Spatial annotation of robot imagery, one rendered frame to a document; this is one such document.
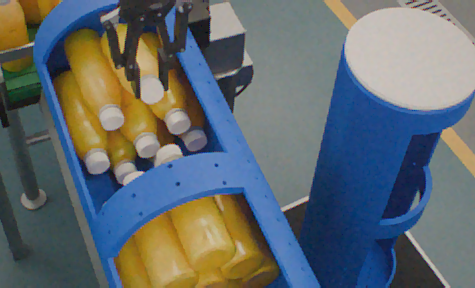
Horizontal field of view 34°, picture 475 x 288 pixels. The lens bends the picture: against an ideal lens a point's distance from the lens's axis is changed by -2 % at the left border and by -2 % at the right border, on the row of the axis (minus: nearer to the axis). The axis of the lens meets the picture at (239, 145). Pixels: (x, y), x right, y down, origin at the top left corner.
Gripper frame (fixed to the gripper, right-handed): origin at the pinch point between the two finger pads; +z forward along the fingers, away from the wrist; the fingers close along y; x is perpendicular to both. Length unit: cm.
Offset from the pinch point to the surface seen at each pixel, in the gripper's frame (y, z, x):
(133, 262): -10.3, 15.1, -22.1
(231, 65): 32, 50, 39
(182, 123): 5.1, 13.4, -0.8
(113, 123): -5.7, 13.4, 3.1
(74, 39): -7.4, 10.3, 21.2
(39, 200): -19, 124, 67
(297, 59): 86, 125, 97
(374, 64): 47, 21, 6
